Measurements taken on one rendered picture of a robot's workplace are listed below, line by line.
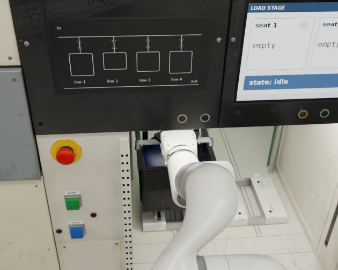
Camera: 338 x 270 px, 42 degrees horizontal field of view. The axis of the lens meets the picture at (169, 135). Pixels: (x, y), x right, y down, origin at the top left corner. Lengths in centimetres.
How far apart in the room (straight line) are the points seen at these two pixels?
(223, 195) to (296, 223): 87
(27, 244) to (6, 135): 34
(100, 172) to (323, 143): 66
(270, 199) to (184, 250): 92
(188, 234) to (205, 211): 5
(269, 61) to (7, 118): 54
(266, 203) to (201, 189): 85
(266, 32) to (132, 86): 29
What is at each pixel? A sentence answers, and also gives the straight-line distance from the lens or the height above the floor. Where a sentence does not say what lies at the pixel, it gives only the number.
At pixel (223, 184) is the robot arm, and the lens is 72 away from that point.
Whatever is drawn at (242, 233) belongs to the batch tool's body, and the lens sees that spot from 149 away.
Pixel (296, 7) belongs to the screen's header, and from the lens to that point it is 90.
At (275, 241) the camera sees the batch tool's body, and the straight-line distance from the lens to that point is 148.
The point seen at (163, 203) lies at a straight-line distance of 137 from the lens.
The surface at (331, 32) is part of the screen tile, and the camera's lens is 95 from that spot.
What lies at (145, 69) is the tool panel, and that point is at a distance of 88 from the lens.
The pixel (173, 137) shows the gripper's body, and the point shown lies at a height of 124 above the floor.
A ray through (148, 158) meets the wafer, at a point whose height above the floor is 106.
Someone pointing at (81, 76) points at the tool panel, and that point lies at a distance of 89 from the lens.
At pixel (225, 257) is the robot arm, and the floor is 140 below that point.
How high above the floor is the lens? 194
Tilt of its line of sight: 35 degrees down
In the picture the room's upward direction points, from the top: 2 degrees clockwise
